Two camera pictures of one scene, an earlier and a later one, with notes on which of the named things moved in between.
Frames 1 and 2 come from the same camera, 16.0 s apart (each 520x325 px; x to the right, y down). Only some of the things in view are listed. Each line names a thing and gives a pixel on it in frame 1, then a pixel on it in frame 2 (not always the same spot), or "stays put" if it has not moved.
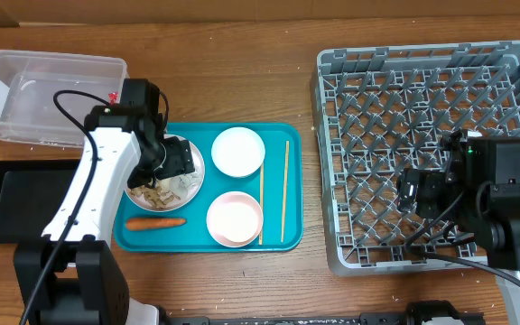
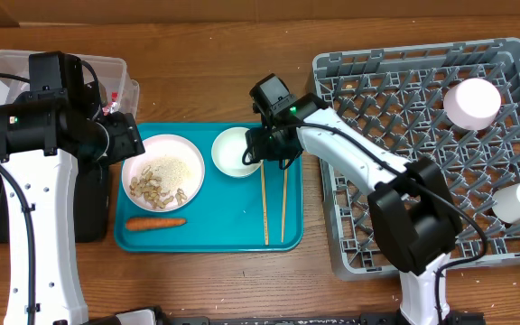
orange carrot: (143, 224) stays put
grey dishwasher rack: (385, 110) stays put
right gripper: (428, 186) → (265, 150)
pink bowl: (235, 219) → (473, 104)
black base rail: (422, 312) stays put
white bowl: (238, 152) stays put
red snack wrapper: (113, 97) stays put
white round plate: (172, 192) stays put
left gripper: (180, 160) → (127, 142)
